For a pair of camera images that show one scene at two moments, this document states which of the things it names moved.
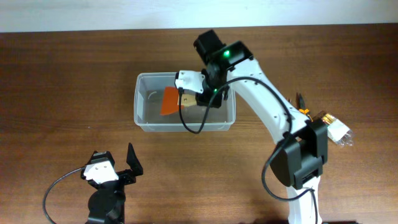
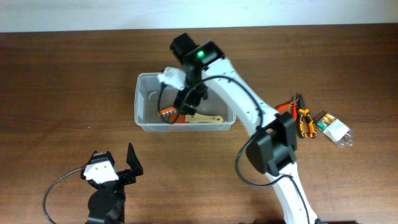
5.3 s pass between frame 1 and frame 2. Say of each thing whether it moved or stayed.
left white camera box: stayed
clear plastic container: stayed
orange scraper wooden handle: moved
